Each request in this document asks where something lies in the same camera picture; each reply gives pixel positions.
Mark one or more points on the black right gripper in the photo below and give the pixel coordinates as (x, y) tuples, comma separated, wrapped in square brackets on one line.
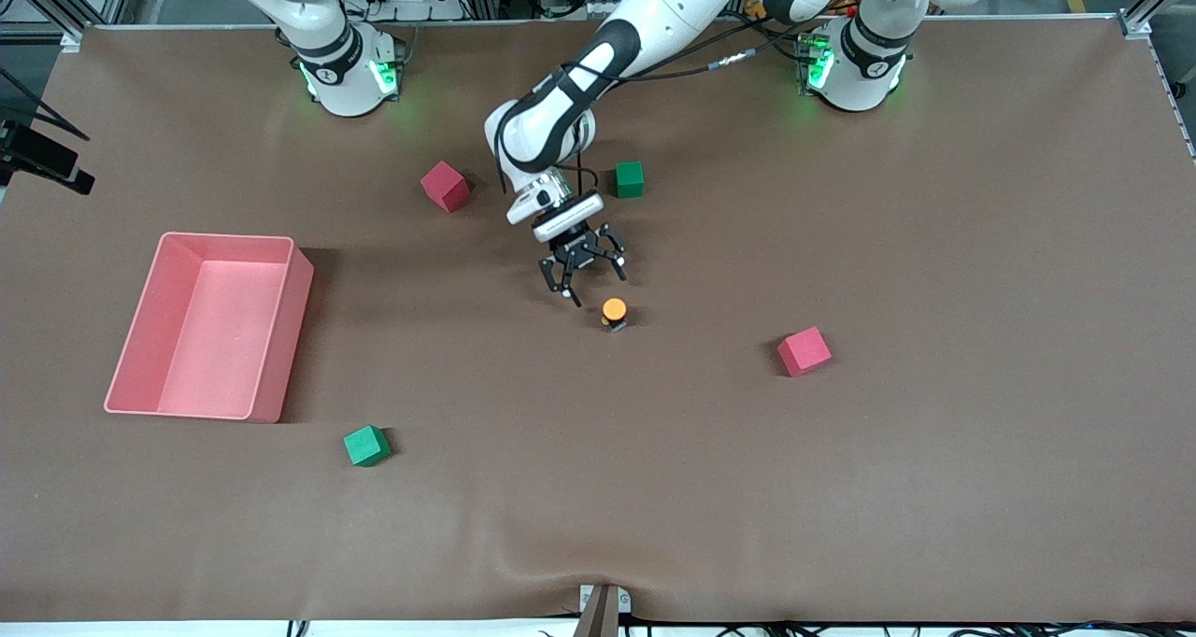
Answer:
[(43, 150)]

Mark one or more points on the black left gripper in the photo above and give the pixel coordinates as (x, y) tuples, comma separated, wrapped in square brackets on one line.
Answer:
[(578, 251)]

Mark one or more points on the yellow cap push button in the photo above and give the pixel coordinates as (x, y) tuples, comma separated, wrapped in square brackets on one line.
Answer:
[(614, 310)]

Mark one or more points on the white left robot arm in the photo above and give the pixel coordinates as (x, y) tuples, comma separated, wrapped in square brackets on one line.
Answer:
[(673, 7)]

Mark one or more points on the green foam cube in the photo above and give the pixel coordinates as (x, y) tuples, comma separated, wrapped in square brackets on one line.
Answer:
[(630, 179), (365, 446)]

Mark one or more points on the pink foam cube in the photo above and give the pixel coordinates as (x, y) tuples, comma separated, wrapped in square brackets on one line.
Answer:
[(804, 352), (444, 187)]

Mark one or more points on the brown table mat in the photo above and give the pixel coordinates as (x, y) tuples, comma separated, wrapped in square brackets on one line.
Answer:
[(598, 488)]

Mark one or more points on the white connector strip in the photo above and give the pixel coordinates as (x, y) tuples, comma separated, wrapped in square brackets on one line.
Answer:
[(598, 7)]

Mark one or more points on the pink plastic bin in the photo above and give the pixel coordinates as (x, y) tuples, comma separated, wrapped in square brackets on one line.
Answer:
[(220, 357)]

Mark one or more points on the metal table clamp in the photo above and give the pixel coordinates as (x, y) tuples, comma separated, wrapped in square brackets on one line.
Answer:
[(604, 614)]

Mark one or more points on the metal corner bracket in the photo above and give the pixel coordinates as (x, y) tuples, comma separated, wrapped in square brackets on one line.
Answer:
[(71, 41), (1137, 26)]

